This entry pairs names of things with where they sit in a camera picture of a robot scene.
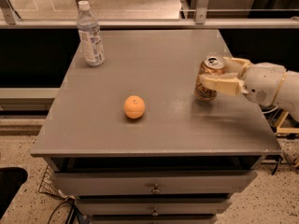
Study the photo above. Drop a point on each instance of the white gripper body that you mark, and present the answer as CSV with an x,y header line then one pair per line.
x,y
263,83

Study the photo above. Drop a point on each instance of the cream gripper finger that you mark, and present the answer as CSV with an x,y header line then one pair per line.
x,y
237,66
228,84

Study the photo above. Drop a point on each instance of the orange soda can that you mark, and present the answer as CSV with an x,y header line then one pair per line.
x,y
212,65

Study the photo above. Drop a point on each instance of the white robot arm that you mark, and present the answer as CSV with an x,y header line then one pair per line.
x,y
287,96

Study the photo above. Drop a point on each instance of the clear plastic water bottle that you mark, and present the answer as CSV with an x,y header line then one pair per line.
x,y
89,34

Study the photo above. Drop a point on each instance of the top grey drawer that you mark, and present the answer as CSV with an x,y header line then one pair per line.
x,y
141,183

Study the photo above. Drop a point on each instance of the grey drawer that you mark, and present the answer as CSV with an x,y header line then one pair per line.
x,y
141,183
180,206

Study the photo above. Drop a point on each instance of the orange fruit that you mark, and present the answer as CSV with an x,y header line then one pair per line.
x,y
134,107

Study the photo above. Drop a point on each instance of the grey drawer cabinet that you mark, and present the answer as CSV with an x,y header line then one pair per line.
x,y
87,131

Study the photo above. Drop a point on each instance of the top drawer metal knob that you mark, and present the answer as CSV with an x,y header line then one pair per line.
x,y
155,189

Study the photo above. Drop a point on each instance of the drawer metal knob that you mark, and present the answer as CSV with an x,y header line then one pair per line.
x,y
154,212
155,189

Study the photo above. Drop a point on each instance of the middle drawer metal knob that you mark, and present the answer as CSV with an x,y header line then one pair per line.
x,y
154,212

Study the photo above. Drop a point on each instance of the middle grey drawer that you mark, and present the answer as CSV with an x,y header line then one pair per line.
x,y
180,206

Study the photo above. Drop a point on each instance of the black chair seat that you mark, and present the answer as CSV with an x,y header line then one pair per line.
x,y
11,179

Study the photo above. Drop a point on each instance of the yellow wooden frame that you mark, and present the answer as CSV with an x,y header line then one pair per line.
x,y
286,124

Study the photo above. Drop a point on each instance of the wire basket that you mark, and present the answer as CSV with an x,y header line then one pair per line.
x,y
47,187

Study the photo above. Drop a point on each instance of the metal railing frame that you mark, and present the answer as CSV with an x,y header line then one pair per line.
x,y
116,14

